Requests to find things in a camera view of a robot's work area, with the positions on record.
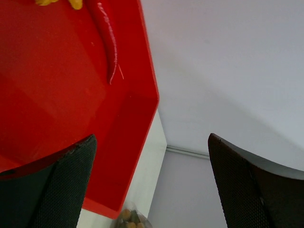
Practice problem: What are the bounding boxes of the ginger root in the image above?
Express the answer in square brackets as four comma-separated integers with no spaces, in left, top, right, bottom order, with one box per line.
[35,0,84,10]

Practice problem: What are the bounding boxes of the longan bunch with leaves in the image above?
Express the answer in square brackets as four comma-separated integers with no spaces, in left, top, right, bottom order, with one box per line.
[118,209,146,228]

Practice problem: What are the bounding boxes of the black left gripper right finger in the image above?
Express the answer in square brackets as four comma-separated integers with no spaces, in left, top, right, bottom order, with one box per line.
[208,133,304,228]

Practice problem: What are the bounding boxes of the clear zip bag pink dots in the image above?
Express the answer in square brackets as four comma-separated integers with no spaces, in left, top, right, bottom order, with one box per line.
[113,202,153,228]

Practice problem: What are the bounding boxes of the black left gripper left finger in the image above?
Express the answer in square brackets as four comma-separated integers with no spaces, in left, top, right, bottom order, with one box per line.
[0,134,97,228]

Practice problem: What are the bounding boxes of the red chili pepper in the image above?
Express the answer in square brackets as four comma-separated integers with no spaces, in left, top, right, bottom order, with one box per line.
[87,0,120,85]

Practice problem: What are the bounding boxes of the red plastic bin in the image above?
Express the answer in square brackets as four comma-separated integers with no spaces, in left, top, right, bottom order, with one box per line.
[0,0,159,219]

